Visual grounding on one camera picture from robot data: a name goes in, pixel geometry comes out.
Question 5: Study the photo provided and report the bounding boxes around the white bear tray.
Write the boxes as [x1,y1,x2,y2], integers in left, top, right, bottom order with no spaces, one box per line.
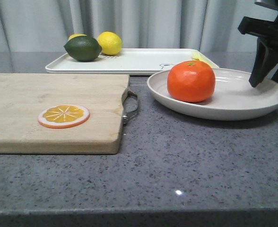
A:
[45,48,198,75]

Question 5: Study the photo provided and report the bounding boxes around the yellow lemon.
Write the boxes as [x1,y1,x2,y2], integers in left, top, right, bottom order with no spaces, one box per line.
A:
[68,34,86,41]
[97,31,123,55]

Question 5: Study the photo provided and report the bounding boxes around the orange mandarin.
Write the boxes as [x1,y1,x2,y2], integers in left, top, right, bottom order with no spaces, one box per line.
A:
[167,60,216,103]

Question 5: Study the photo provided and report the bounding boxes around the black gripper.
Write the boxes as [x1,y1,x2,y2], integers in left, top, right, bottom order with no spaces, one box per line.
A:
[238,0,278,87]

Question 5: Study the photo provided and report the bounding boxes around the wooden cutting board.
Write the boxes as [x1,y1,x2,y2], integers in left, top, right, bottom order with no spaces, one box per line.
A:
[0,73,130,154]

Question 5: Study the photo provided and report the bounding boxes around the yellow plastic fork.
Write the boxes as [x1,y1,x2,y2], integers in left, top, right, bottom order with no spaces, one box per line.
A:
[191,52,219,68]

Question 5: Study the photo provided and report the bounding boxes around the orange slice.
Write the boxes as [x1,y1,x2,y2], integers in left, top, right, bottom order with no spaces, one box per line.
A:
[37,104,90,129]

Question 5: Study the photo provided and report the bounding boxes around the grey curtain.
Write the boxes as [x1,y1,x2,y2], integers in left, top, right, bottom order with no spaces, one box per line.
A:
[0,0,277,52]

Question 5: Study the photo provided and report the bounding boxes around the green lime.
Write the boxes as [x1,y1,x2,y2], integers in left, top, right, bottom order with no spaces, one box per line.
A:
[64,35,102,61]

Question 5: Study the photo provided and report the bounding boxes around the beige round plate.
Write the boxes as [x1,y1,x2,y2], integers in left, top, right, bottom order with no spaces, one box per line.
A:
[147,68,278,121]

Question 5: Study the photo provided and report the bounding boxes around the metal cutting board handle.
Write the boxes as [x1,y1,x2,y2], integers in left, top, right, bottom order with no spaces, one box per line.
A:
[122,90,139,125]

